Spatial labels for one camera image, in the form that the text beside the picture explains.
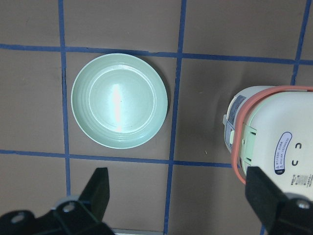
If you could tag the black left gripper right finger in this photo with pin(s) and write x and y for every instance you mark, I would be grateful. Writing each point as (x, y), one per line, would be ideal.
(280, 213)

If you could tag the left green plate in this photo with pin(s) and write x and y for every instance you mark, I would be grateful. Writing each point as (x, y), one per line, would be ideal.
(119, 101)

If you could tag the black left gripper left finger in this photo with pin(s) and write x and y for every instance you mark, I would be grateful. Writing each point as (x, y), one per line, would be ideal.
(82, 216)

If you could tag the white rice cooker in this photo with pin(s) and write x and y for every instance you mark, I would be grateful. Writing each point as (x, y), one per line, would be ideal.
(271, 127)

